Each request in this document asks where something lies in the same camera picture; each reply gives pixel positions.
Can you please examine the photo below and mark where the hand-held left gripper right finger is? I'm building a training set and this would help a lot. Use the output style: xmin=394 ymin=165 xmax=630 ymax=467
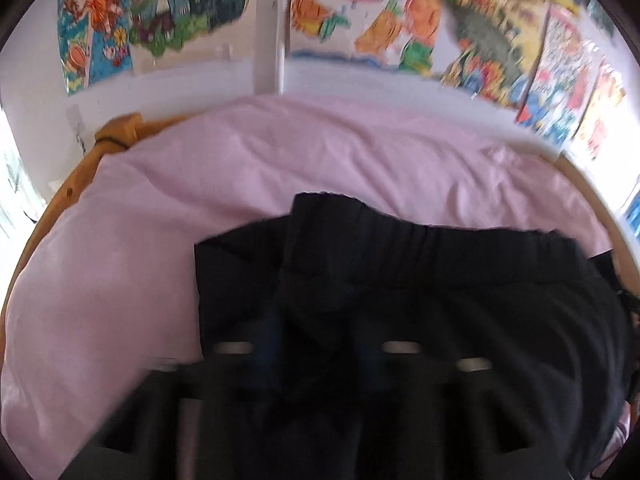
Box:
xmin=357 ymin=327 xmax=531 ymax=480

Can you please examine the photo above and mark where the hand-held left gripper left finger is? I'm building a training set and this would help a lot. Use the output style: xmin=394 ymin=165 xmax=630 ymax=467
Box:
xmin=100 ymin=305 xmax=283 ymax=480

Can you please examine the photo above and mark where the black padded jacket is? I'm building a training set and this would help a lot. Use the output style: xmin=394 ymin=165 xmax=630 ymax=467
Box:
xmin=194 ymin=191 xmax=636 ymax=480

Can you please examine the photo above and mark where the pink bed sheet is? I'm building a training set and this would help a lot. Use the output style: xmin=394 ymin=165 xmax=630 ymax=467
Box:
xmin=0 ymin=94 xmax=617 ymax=461

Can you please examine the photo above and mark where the bright window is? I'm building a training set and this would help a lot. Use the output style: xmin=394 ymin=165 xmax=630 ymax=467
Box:
xmin=0 ymin=110 xmax=47 ymax=241

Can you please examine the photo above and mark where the pink pig yellow drawing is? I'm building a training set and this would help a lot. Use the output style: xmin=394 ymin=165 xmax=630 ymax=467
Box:
xmin=570 ymin=62 xmax=629 ymax=161

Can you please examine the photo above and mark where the colourful city drawing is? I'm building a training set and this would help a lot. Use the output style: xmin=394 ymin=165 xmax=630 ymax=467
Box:
xmin=515 ymin=5 xmax=608 ymax=146

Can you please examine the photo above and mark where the landscape fields drawing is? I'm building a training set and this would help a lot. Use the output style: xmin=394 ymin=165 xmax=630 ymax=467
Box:
xmin=440 ymin=0 xmax=551 ymax=109

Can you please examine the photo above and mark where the orange turtles drawing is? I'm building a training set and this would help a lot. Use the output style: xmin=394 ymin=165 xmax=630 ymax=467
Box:
xmin=290 ymin=0 xmax=451 ymax=79

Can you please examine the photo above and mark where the blond boy drawing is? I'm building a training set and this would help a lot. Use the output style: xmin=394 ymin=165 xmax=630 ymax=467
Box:
xmin=129 ymin=0 xmax=258 ymax=76

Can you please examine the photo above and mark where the orange-haired girl blue drawing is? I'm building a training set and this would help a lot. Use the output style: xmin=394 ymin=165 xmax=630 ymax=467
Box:
xmin=57 ymin=0 xmax=135 ymax=97

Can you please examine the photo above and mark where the wooden bed frame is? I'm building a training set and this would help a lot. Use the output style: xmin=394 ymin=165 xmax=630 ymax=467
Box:
xmin=0 ymin=114 xmax=640 ymax=321

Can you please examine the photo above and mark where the white wall socket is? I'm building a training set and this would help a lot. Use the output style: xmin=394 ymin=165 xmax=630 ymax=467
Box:
xmin=65 ymin=105 xmax=89 ymax=153

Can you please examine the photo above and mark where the white vertical wall pipe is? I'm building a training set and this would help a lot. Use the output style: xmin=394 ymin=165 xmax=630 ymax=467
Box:
xmin=255 ymin=0 xmax=294 ymax=96

